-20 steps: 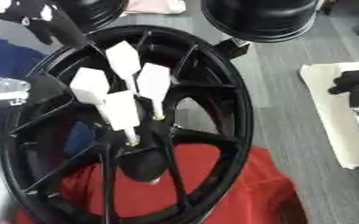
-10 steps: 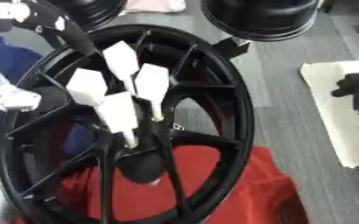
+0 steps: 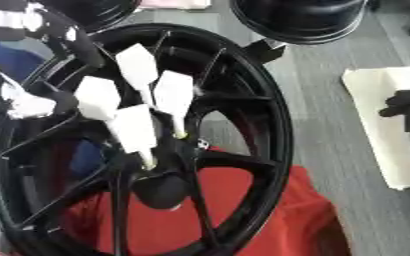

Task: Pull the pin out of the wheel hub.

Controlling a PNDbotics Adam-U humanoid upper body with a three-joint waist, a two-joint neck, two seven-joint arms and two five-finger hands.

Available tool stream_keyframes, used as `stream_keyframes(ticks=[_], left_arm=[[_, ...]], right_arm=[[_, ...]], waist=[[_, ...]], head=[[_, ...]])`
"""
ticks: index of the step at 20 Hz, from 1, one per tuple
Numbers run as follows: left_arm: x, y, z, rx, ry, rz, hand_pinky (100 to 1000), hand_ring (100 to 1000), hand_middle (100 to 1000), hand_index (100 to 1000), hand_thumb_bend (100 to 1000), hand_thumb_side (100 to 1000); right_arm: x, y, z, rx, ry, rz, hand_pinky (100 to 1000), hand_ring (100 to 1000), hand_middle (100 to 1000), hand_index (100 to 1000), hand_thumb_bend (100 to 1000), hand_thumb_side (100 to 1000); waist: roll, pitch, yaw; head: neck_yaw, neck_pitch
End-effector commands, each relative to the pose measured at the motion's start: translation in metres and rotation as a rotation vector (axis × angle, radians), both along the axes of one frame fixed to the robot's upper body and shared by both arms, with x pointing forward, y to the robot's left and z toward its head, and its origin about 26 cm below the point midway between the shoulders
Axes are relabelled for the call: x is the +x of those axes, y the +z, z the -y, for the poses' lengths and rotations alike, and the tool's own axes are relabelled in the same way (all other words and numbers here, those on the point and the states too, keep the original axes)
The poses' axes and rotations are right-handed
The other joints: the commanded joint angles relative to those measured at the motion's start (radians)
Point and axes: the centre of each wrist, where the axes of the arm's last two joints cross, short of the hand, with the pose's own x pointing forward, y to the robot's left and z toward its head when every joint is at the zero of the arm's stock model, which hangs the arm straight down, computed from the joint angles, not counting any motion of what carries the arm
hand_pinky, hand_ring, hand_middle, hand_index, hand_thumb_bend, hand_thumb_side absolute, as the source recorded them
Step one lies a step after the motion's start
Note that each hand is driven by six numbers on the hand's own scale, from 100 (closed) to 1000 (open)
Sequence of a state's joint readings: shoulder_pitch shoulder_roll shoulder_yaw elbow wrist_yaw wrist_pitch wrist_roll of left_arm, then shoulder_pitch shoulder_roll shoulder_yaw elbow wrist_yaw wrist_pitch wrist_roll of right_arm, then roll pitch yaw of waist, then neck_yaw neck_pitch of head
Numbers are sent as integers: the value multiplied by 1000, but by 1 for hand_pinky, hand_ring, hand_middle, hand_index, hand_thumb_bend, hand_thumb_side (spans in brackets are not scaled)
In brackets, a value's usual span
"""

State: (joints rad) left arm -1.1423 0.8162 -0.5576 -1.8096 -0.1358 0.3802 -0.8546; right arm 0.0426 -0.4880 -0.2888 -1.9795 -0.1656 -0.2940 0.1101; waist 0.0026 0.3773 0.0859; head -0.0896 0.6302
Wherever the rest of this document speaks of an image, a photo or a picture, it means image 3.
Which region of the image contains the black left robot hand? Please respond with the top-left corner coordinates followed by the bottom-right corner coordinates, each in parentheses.
top-left (0, 0), bottom-right (107, 121)

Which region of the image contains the black round wheel rim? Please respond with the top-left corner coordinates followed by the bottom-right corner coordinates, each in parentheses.
top-left (38, 0), bottom-right (144, 34)
top-left (227, 0), bottom-right (370, 46)

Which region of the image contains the black spoked wheel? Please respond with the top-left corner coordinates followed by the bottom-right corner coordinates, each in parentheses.
top-left (0, 22), bottom-right (296, 256)

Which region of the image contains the white flat sheet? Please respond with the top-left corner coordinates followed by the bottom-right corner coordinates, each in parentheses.
top-left (339, 65), bottom-right (410, 192)

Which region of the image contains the pale pink object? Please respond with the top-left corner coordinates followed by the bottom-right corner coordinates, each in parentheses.
top-left (136, 0), bottom-right (214, 11)

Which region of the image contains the black angular bracket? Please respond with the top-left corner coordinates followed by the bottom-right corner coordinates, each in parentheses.
top-left (241, 37), bottom-right (288, 65)

